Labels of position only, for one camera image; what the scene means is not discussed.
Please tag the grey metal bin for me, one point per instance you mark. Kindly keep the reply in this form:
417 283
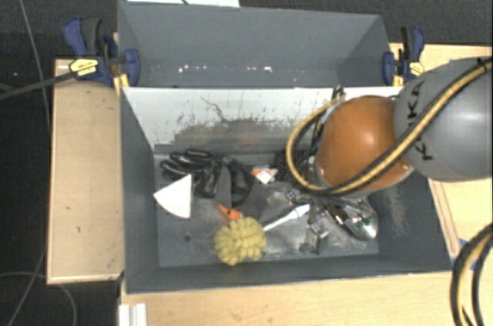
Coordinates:
246 47

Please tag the black scissors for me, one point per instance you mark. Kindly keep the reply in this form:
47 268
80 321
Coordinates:
239 178

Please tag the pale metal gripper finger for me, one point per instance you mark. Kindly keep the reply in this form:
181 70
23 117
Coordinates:
316 221
319 239

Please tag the white wedge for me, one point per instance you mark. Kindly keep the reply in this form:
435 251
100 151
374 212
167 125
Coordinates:
178 197

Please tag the orange and white small packet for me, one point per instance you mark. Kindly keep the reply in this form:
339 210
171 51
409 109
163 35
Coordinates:
265 175

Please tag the black sunglasses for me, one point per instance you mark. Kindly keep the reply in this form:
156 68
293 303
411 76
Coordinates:
185 162

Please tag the orange toy carrot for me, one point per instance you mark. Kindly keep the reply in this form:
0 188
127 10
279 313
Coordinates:
231 212

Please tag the pale wood board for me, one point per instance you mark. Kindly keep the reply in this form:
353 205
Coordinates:
84 170

